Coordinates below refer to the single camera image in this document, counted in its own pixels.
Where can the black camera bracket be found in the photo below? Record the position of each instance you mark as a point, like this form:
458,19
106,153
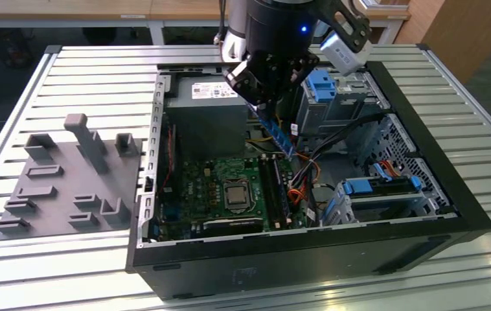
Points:
354,19

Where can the grey metal drive cage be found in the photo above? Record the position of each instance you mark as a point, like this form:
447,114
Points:
331,113

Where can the blue RAM stick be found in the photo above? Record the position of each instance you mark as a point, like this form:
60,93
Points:
278,134

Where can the blue drive carrier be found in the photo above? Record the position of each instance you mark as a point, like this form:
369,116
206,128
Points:
321,87

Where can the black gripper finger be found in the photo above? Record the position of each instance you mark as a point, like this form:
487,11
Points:
299,71
246,81

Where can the green motherboard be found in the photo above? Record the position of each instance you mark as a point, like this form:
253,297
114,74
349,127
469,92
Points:
194,181

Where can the black PC case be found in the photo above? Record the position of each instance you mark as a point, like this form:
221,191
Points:
271,259

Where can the grey parts rack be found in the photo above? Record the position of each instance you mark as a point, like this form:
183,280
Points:
55,181

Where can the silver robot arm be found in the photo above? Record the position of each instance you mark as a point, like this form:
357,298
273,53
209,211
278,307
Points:
235,29

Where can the black graphics card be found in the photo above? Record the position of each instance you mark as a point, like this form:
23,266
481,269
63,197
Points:
233,225

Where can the wooden cabinet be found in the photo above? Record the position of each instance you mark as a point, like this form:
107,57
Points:
466,32

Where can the black RAM slot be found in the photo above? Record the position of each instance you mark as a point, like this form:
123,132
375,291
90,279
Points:
269,191

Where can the silver CPU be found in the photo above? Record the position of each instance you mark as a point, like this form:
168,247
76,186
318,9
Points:
238,197

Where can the white framed desk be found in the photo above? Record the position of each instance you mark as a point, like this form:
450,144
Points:
55,9

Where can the grey power supply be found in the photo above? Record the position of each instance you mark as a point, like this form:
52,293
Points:
202,129

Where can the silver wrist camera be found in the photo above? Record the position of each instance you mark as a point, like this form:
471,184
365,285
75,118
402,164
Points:
343,55

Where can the hard disk in blue carrier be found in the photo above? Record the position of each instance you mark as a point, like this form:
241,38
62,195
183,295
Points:
358,188

